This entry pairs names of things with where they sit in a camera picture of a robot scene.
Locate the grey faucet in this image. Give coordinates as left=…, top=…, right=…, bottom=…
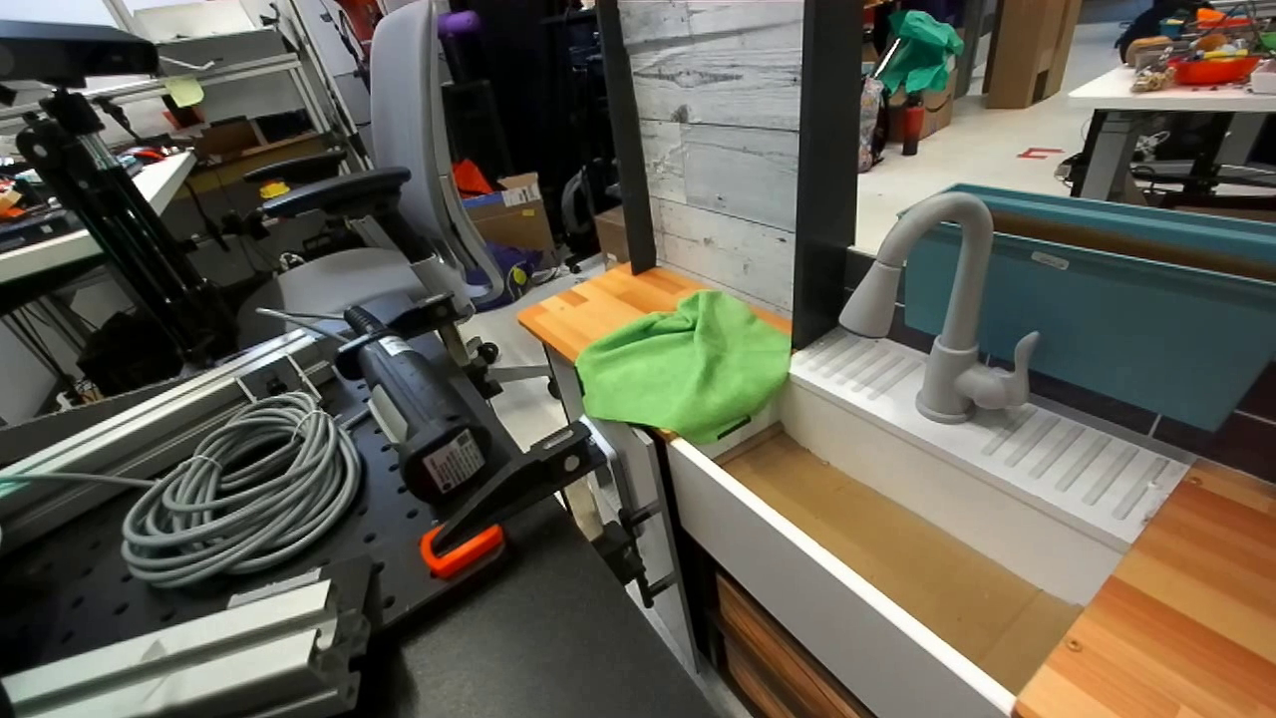
left=835, top=188, right=1046, bottom=428

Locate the green cloth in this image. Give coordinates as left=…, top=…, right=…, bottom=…
left=570, top=285, right=798, bottom=450

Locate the wooden countertop slab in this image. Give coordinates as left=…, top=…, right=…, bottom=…
left=516, top=258, right=798, bottom=371

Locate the orange-tipped black clamp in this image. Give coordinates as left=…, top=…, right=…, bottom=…
left=413, top=418, right=609, bottom=586

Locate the black bar clamp with label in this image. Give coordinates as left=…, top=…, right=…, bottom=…
left=339, top=285, right=518, bottom=520

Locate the grey wood-look back panel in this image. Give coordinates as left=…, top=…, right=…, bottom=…
left=613, top=0, right=811, bottom=319

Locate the black pegboard table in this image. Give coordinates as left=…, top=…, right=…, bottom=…
left=0, top=331, right=720, bottom=718

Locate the white sink basin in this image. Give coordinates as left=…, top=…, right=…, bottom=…
left=665, top=325, right=1198, bottom=718

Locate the grey office chair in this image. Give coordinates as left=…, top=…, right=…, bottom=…
left=257, top=0, right=509, bottom=352

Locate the green toy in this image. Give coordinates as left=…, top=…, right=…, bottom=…
left=873, top=8, right=968, bottom=106

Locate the teal plastic bin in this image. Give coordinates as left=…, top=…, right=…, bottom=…
left=901, top=179, right=1276, bottom=438

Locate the wooden countertop with cutout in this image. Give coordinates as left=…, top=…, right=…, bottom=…
left=1013, top=454, right=1276, bottom=718

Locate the white table with clutter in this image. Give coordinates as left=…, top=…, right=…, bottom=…
left=1066, top=0, right=1276, bottom=208

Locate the black frame post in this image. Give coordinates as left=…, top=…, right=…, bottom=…
left=791, top=0, right=869, bottom=356
left=592, top=0, right=659, bottom=280

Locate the coiled grey cable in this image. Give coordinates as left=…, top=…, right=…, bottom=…
left=118, top=385, right=366, bottom=593

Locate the aluminium profile rail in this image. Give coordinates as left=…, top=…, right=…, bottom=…
left=0, top=575, right=358, bottom=718
left=0, top=324, right=328, bottom=526

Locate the black camera tripod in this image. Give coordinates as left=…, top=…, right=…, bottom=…
left=0, top=16, right=247, bottom=371

